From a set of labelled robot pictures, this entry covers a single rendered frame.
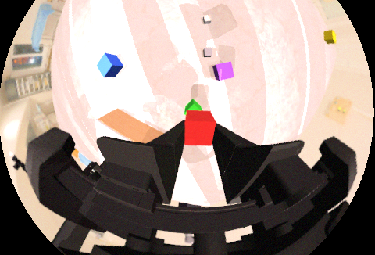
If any blue cube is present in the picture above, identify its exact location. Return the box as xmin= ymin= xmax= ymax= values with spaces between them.
xmin=97 ymin=52 xmax=124 ymax=77

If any purple cube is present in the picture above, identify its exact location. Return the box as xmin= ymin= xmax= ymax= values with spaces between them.
xmin=212 ymin=62 xmax=234 ymax=81

